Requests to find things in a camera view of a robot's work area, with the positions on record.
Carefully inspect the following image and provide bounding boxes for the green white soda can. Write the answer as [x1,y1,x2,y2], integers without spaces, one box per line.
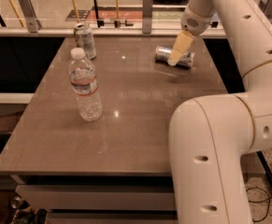
[74,22,96,60]

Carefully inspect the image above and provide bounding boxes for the yellow stick right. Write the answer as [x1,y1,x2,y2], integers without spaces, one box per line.
[115,0,121,28]

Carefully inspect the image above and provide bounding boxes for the yellow stick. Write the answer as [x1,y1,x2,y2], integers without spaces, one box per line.
[115,0,121,28]
[71,0,79,23]
[8,0,24,27]

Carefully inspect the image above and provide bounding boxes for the black cable on floor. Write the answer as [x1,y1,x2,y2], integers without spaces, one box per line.
[246,187,272,223]

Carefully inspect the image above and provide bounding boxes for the yellow stick left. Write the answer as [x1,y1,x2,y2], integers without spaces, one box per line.
[8,0,24,27]

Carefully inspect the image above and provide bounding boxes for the coloured floor mat strip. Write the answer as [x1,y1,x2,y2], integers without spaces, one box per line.
[79,7,184,21]

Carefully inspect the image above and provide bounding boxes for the black stick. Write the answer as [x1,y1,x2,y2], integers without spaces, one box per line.
[93,0,104,28]

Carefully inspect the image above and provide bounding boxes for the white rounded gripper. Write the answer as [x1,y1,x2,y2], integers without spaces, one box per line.
[167,5,215,66]

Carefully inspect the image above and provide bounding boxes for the grey table drawer unit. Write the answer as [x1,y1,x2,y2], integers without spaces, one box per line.
[14,174,177,219]

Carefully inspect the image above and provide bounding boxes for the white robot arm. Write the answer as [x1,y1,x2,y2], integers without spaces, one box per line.
[168,0,272,224]

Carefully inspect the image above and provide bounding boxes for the cans under table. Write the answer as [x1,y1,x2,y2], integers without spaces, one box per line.
[7,196,47,224]

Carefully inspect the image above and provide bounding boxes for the clear plastic water bottle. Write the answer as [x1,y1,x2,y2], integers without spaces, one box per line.
[67,48,103,121]

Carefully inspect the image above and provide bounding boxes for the left metal railing post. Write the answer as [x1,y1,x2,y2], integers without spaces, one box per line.
[18,0,41,33]

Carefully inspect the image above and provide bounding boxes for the yellow stick middle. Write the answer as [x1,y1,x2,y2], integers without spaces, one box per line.
[71,0,79,23]

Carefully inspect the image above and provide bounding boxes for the middle metal railing post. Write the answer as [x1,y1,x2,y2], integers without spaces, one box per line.
[142,0,153,34]

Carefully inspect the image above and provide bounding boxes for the silver blue redbull can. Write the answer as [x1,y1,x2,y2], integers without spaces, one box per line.
[154,46,194,68]

